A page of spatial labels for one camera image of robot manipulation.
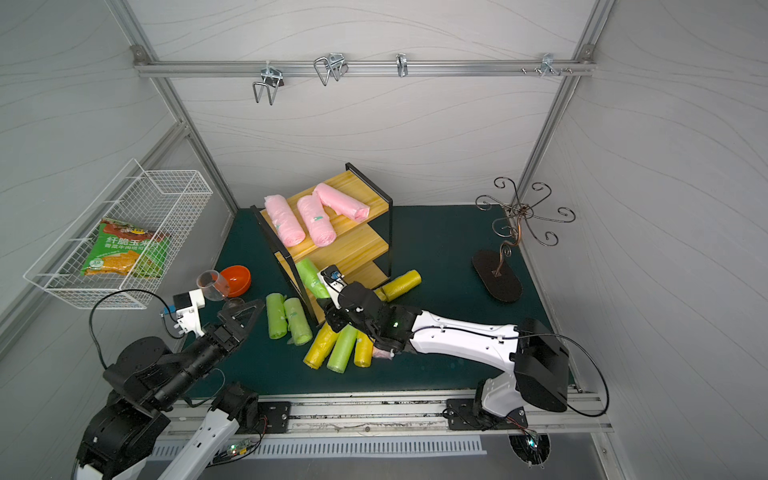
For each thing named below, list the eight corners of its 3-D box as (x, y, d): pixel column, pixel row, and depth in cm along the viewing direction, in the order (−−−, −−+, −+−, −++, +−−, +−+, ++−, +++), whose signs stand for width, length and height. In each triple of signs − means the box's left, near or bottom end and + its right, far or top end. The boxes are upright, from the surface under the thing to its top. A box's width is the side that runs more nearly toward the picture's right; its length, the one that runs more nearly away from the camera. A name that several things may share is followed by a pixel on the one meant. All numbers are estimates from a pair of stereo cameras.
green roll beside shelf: (290, 348, 85) (288, 345, 83) (285, 303, 94) (283, 300, 92) (313, 341, 86) (311, 338, 84) (305, 297, 95) (304, 294, 94)
